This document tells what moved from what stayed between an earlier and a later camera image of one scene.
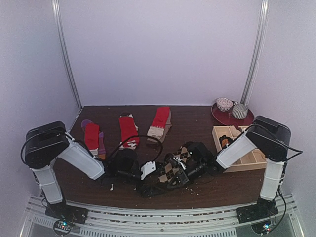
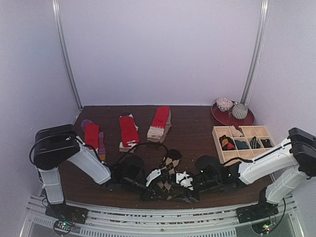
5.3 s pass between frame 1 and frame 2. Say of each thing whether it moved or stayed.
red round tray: stayed
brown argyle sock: moved
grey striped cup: stayed
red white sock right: stayed
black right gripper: moved
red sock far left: stayed
